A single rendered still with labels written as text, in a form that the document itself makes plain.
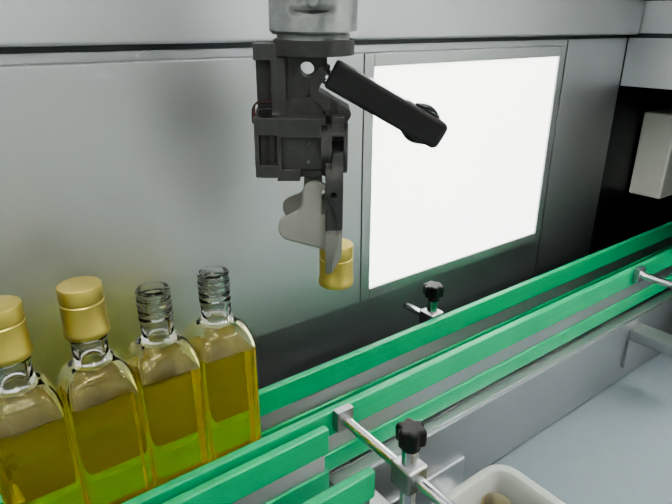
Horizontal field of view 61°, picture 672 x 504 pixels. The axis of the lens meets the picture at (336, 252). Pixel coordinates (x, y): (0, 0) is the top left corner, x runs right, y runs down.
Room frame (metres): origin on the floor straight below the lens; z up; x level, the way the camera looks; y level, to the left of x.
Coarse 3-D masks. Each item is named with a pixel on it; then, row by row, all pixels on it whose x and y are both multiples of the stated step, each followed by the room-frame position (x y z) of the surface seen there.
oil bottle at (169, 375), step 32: (128, 352) 0.44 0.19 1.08; (160, 352) 0.43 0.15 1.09; (192, 352) 0.44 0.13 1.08; (160, 384) 0.41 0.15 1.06; (192, 384) 0.43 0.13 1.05; (160, 416) 0.41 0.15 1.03; (192, 416) 0.43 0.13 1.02; (160, 448) 0.41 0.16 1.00; (192, 448) 0.43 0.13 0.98; (160, 480) 0.41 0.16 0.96
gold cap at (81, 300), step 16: (64, 288) 0.40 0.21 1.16; (80, 288) 0.40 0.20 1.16; (96, 288) 0.40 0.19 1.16; (64, 304) 0.39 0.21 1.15; (80, 304) 0.39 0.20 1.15; (96, 304) 0.40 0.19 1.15; (64, 320) 0.40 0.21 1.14; (80, 320) 0.39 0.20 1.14; (96, 320) 0.40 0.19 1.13; (64, 336) 0.40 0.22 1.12; (80, 336) 0.39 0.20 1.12; (96, 336) 0.40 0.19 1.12
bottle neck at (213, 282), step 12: (204, 276) 0.47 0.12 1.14; (216, 276) 0.47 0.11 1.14; (228, 276) 0.48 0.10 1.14; (204, 288) 0.47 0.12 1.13; (216, 288) 0.47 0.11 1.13; (228, 288) 0.48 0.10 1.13; (204, 300) 0.47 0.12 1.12; (216, 300) 0.47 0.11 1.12; (228, 300) 0.47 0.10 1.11; (204, 312) 0.47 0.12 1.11; (216, 312) 0.47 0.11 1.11; (228, 312) 0.47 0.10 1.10; (216, 324) 0.47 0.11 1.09
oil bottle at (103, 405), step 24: (72, 360) 0.41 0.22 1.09; (120, 360) 0.41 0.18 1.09; (72, 384) 0.38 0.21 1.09; (96, 384) 0.39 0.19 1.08; (120, 384) 0.40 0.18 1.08; (72, 408) 0.37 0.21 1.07; (96, 408) 0.38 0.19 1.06; (120, 408) 0.39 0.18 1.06; (72, 432) 0.38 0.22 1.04; (96, 432) 0.38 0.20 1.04; (120, 432) 0.39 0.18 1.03; (144, 432) 0.41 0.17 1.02; (96, 456) 0.38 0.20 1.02; (120, 456) 0.39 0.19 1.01; (144, 456) 0.40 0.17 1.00; (96, 480) 0.38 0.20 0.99; (120, 480) 0.39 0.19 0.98; (144, 480) 0.40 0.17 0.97
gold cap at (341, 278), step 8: (344, 240) 0.54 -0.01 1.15; (344, 248) 0.52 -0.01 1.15; (352, 248) 0.52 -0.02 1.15; (320, 256) 0.52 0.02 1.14; (344, 256) 0.51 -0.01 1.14; (352, 256) 0.52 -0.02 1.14; (320, 264) 0.52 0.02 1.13; (344, 264) 0.51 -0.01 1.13; (352, 264) 0.52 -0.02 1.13; (320, 272) 0.52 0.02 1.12; (336, 272) 0.51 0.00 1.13; (344, 272) 0.51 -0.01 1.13; (352, 272) 0.52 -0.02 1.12; (320, 280) 0.52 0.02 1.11; (328, 280) 0.51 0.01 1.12; (336, 280) 0.51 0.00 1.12; (344, 280) 0.51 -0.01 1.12; (352, 280) 0.52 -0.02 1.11; (328, 288) 0.51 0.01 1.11; (336, 288) 0.51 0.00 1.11; (344, 288) 0.51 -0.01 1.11
